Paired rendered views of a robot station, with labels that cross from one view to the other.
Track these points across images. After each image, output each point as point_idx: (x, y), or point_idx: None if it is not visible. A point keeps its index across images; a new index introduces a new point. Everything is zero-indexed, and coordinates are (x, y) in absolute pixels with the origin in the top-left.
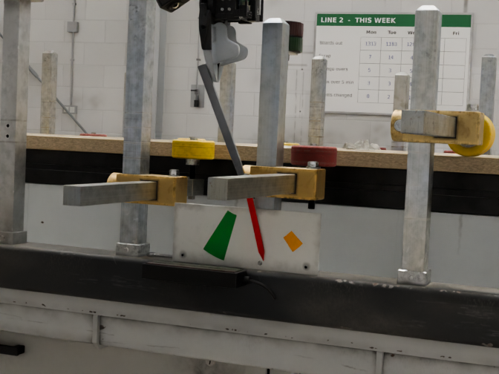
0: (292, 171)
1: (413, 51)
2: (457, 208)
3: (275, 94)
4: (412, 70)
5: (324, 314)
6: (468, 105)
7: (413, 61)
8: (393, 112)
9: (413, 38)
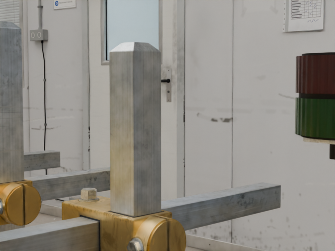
0: None
1: (160, 118)
2: None
3: None
4: (160, 149)
5: None
6: (95, 191)
7: (160, 135)
8: (177, 222)
9: (160, 96)
